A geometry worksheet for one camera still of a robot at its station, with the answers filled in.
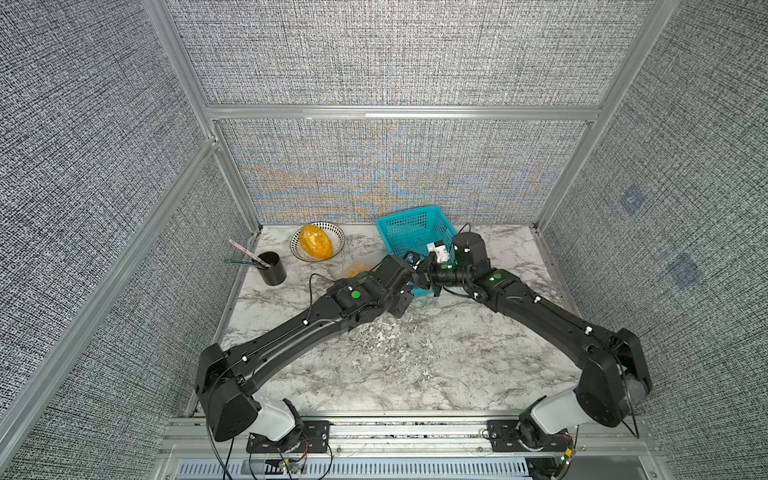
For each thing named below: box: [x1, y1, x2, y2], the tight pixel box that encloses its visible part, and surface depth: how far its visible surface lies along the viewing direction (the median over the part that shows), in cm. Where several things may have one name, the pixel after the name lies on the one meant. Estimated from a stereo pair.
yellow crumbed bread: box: [300, 224, 334, 260], surface depth 108 cm
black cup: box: [258, 251, 287, 286], surface depth 102 cm
